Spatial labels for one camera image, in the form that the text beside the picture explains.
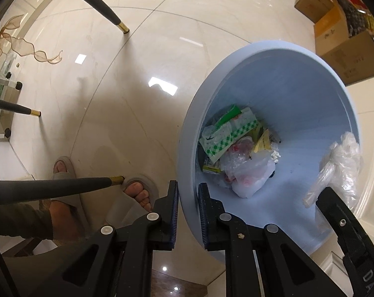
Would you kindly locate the green striped white packet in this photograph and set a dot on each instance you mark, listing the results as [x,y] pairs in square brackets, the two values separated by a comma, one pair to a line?
[228,116]

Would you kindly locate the person's left foot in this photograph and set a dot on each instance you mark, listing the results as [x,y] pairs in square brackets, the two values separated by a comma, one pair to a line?
[63,219]

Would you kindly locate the person's foot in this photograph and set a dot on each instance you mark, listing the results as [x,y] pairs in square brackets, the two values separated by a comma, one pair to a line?
[63,219]
[139,191]

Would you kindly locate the clear plastic bag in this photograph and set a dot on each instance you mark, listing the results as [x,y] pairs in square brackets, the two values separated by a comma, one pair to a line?
[338,161]

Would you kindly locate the black patterned tote bag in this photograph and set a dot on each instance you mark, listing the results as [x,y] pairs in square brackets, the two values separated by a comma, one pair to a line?
[354,15]

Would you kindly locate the translucent white plastic bag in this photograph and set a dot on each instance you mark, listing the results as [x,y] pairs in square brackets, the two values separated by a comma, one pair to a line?
[251,173]

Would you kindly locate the large cardboard box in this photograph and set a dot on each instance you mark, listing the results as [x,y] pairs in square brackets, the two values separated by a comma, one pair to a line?
[354,62]

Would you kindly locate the person's right foot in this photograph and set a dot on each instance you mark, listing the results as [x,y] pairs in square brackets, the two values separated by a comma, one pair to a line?
[139,191]

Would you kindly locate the blue plastic trash bin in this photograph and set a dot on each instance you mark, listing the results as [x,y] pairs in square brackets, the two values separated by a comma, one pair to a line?
[282,92]

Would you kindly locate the small cardboard box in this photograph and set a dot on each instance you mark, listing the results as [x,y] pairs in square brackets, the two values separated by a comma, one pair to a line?
[313,1]

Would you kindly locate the beige sheer ribbon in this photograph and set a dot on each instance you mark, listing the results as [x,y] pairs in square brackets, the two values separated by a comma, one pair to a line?
[26,48]

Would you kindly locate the black gold-tipped table leg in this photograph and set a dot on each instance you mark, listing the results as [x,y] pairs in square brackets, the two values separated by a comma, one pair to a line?
[103,9]
[13,109]
[50,188]

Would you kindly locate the person's right leg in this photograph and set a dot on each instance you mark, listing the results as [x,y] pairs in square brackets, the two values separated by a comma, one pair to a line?
[29,272]

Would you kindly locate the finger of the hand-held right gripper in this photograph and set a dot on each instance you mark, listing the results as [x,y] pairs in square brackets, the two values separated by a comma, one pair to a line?
[341,222]

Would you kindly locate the yellow wrapper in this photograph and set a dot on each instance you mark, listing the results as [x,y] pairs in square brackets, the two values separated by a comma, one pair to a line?
[262,144]

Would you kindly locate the person's leg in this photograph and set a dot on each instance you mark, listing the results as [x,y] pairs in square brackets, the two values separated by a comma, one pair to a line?
[29,272]
[19,219]

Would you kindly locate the small yellow green packet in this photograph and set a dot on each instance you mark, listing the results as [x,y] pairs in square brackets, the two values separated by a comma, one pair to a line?
[211,168]

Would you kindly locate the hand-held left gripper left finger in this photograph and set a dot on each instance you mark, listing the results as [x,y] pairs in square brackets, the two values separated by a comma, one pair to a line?
[174,213]

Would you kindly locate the small crumpled paper ball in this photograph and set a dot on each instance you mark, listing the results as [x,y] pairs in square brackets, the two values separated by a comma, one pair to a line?
[275,156]

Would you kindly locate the green checked wrapper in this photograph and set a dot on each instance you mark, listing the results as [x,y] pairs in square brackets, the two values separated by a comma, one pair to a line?
[230,137]

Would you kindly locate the yellow cardboard box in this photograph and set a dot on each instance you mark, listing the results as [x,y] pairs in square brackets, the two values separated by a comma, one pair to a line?
[330,31]

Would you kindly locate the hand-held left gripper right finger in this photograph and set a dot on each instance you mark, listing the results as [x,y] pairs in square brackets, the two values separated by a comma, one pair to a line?
[202,213]

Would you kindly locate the grey slipper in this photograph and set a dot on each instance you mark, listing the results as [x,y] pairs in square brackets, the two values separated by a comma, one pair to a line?
[151,188]
[67,171]

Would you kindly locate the person's left leg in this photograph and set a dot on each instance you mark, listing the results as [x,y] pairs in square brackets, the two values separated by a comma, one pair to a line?
[19,219]

